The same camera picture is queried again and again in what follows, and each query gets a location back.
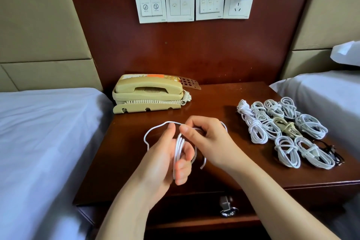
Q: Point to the bed white sheet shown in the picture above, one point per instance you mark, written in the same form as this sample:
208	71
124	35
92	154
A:
337	107
45	158

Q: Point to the person's right hand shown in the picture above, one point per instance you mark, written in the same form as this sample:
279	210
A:
219	144

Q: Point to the white double rocker wall switch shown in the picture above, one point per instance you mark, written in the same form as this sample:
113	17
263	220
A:
180	5

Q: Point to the left bed white sheet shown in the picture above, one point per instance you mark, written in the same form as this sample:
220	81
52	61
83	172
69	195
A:
45	158

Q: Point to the white two-button wall switch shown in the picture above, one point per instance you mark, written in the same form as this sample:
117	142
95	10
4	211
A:
150	6

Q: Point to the right bed white sheet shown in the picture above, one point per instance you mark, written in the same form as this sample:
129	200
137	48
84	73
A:
337	107

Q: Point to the person's right forearm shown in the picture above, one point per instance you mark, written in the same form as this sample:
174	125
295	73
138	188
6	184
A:
287	206

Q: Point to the white triple rocker wall switch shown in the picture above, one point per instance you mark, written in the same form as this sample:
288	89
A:
210	3

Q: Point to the dark wooden drawer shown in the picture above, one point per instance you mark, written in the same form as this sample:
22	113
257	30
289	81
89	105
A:
180	209

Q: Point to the beige padded headboard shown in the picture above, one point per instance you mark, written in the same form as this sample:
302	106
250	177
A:
39	17
329	6

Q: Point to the wooden nightstand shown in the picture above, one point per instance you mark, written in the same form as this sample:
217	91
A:
112	164

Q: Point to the white pillow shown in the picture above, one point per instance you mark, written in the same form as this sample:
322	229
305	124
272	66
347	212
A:
347	54

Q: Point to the person's left hand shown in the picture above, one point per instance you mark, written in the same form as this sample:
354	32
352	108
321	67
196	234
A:
157	166

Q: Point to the dark wooden wall panel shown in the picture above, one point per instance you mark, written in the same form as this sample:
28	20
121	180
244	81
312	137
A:
185	51

